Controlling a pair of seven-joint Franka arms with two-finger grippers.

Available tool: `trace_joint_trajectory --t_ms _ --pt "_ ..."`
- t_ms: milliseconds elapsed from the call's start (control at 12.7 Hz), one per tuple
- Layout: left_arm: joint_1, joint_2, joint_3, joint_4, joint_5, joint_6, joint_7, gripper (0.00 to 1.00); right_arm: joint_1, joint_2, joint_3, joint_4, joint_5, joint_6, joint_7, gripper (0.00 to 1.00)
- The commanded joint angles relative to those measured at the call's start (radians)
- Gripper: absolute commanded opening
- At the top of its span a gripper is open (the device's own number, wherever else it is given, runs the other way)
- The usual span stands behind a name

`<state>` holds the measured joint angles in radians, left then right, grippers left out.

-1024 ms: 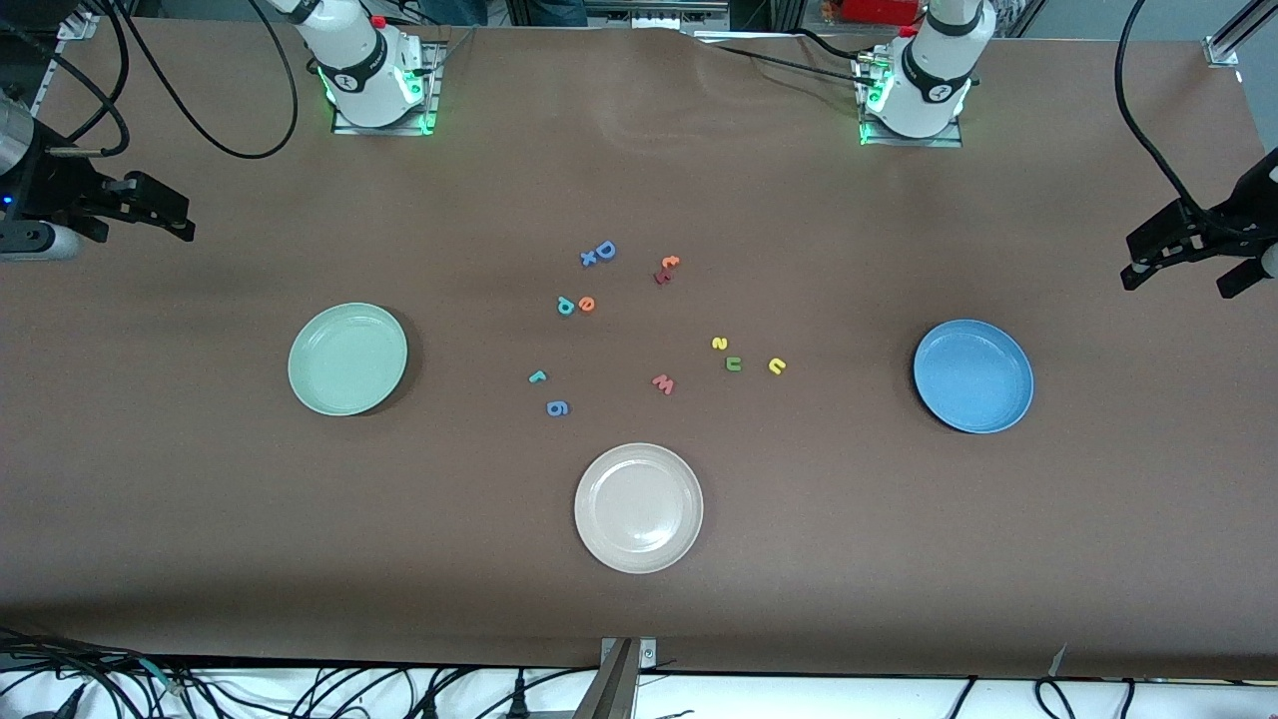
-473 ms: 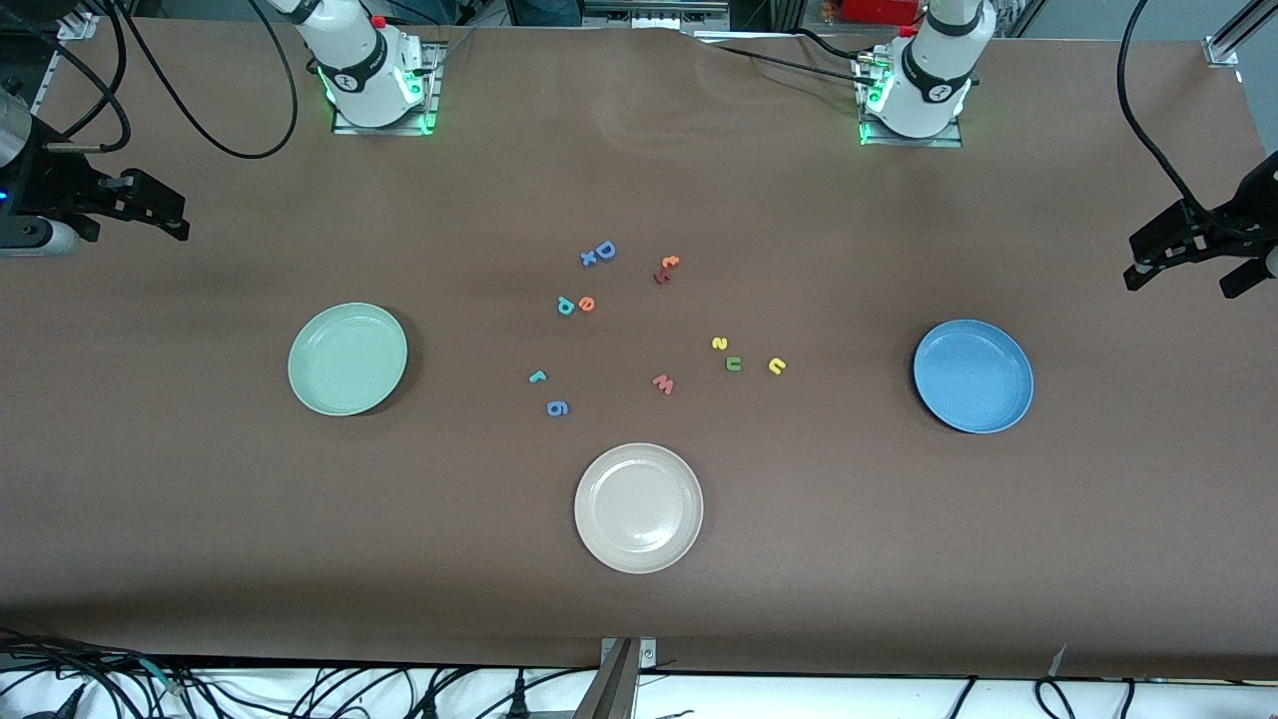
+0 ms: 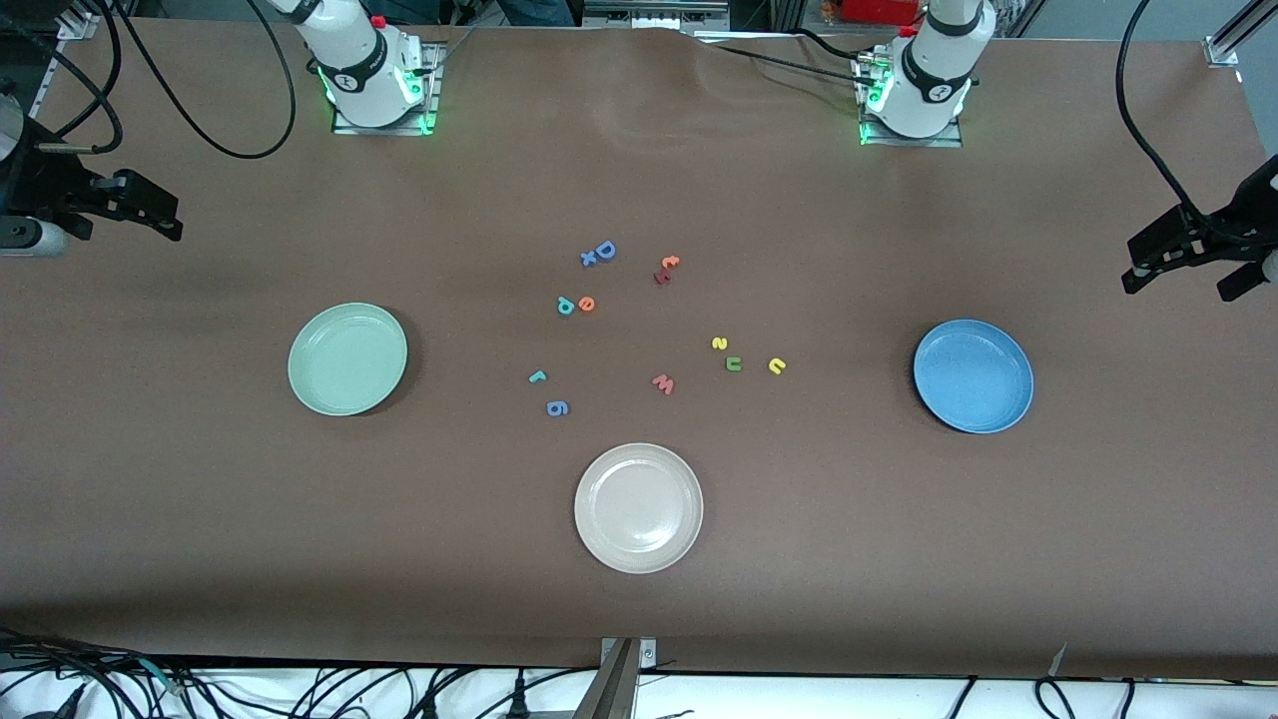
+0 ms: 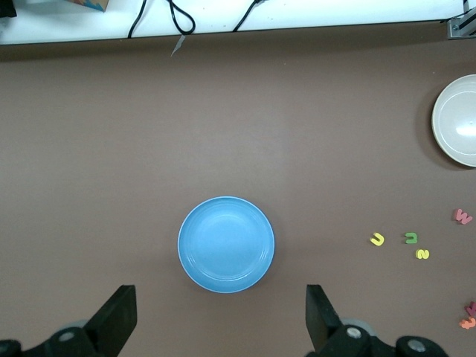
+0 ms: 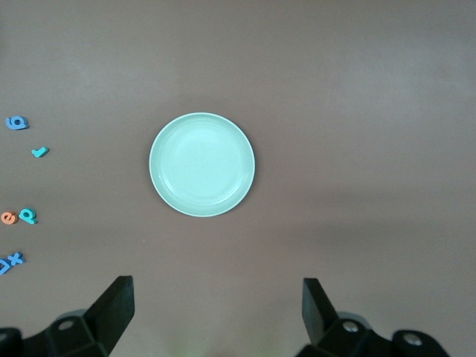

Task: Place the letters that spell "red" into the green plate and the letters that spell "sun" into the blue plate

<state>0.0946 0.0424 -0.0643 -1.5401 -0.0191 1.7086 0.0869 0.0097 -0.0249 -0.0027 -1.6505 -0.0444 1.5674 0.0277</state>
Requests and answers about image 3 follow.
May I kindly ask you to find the beige plate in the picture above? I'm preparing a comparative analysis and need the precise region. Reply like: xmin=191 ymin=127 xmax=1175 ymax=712
xmin=573 ymin=442 xmax=705 ymax=575

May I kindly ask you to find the aluminium profile with bracket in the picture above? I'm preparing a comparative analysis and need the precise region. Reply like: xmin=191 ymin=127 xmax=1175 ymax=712
xmin=1203 ymin=0 xmax=1278 ymax=69
xmin=35 ymin=0 xmax=101 ymax=121
xmin=574 ymin=637 xmax=658 ymax=719

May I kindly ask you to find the pale green plate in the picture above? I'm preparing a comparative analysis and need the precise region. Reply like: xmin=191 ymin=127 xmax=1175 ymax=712
xmin=288 ymin=303 xmax=408 ymax=416

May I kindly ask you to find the metal frame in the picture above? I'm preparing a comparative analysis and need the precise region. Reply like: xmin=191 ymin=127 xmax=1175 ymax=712
xmin=584 ymin=0 xmax=730 ymax=31

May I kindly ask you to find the person in blue jeans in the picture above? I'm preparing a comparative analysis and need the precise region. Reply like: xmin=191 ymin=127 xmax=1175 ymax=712
xmin=496 ymin=0 xmax=578 ymax=28

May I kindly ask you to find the thin black looped cable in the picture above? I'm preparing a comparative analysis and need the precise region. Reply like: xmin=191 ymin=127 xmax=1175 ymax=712
xmin=1033 ymin=676 xmax=1076 ymax=719

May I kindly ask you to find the brown table mat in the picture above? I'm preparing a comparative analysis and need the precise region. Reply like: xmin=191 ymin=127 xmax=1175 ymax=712
xmin=0 ymin=18 xmax=1278 ymax=680

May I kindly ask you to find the black jack plug cable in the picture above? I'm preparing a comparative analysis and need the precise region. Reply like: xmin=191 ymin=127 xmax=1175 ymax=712
xmin=20 ymin=684 xmax=89 ymax=719

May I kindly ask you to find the teal cable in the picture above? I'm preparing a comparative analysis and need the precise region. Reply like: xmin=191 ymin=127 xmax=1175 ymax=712
xmin=135 ymin=657 xmax=191 ymax=698

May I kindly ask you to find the blue plate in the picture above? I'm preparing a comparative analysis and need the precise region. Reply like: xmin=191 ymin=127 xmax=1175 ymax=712
xmin=913 ymin=319 xmax=1035 ymax=434

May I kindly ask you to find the red box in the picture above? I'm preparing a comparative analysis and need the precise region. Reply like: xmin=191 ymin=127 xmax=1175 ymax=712
xmin=839 ymin=0 xmax=925 ymax=26

